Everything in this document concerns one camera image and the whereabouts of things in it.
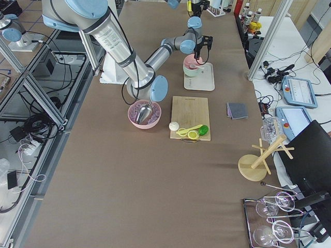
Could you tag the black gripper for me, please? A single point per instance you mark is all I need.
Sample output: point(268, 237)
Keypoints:
point(199, 48)

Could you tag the small pink bowl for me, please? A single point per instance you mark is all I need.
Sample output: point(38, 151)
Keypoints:
point(190, 59)

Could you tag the white ceramic spoon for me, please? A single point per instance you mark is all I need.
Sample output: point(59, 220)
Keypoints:
point(194, 66)

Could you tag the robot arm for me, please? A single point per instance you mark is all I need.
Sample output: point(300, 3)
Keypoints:
point(197, 6)
point(97, 19)

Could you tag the top green bowl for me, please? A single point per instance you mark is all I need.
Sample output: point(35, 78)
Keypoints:
point(191, 72)

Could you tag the large pink ice bowl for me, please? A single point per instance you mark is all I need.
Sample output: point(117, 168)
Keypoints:
point(153, 119)

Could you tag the cream rabbit tray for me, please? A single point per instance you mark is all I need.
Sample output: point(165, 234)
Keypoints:
point(203, 81)

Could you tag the bamboo cutting board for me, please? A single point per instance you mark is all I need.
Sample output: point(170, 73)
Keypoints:
point(191, 111)

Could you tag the grey folded cloth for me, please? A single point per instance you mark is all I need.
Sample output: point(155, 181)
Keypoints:
point(237, 111)

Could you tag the white steamed bun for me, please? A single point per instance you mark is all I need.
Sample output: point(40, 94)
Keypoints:
point(174, 126)

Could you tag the metal ice scoop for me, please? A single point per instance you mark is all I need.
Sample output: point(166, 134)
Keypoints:
point(144, 113)

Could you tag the green lime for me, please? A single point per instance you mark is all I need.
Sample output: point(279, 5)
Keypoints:
point(203, 130)

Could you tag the lemon slice under knife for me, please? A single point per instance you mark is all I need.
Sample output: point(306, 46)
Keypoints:
point(182, 134)

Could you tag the yellow plastic knife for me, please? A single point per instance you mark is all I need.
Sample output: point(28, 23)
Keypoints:
point(188, 129)

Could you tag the lemon slice front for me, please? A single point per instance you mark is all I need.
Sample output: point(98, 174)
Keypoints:
point(193, 135)

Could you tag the blue teach pendant far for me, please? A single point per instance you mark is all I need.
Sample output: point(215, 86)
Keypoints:
point(299, 92)

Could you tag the blue teach pendant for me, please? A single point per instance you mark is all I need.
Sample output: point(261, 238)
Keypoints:
point(293, 120)
point(299, 92)

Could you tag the blue teach pendant near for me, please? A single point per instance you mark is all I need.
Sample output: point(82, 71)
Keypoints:
point(293, 120)

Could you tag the wooden cup stand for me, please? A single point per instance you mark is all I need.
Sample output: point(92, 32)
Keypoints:
point(255, 168)

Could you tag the black office chair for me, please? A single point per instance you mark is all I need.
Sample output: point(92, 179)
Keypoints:
point(310, 167)

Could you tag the wine glass rack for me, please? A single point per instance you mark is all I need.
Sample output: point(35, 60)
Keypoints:
point(267, 219)

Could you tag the metal board handle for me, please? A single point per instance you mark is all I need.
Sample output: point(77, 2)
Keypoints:
point(190, 140)

